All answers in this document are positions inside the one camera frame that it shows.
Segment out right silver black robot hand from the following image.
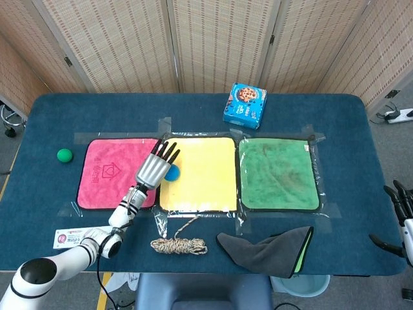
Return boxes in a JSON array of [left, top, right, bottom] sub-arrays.
[[369, 180, 413, 259]]

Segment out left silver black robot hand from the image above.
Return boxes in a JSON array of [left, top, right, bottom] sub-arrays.
[[135, 138, 181, 190]]

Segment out blue foam ball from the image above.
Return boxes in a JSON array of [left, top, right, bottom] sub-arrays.
[[164, 163, 181, 181]]

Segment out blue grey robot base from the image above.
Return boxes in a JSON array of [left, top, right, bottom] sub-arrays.
[[134, 273, 274, 310]]

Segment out pink microfibre cloth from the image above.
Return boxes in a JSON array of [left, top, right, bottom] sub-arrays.
[[77, 138, 161, 210]]

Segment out yellow microfibre cloth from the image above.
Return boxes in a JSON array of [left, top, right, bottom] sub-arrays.
[[157, 137, 239, 212]]

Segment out white crumpled cloth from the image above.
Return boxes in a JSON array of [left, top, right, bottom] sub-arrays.
[[106, 273, 140, 295]]

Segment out green microfibre cloth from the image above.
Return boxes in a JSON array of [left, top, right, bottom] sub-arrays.
[[237, 137, 321, 213]]

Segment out grey folded cloth green lining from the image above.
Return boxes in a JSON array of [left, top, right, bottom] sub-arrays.
[[216, 225, 315, 278]]

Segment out clear adhesive tape strip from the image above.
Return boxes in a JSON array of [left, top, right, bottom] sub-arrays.
[[150, 209, 169, 240], [157, 116, 172, 134], [234, 211, 248, 236]]

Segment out white red toothpaste box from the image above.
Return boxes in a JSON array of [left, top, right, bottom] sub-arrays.
[[53, 225, 112, 250]]

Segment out blue cookie box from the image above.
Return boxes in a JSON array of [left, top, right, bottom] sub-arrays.
[[223, 82, 268, 130]]

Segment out white power strip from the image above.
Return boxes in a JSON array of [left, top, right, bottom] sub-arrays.
[[383, 108, 413, 125]]

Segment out light blue plastic bucket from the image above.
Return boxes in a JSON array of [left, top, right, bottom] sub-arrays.
[[270, 274, 331, 298]]

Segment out woven bamboo folding screen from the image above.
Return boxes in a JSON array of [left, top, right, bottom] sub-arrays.
[[0, 0, 413, 114]]

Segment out chrome stool base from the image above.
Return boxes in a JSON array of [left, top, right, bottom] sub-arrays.
[[0, 103, 26, 138]]

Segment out beige braided rope bundle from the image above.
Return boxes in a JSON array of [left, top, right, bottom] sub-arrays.
[[150, 215, 208, 256]]

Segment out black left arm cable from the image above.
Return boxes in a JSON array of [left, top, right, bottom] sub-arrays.
[[95, 253, 112, 300]]

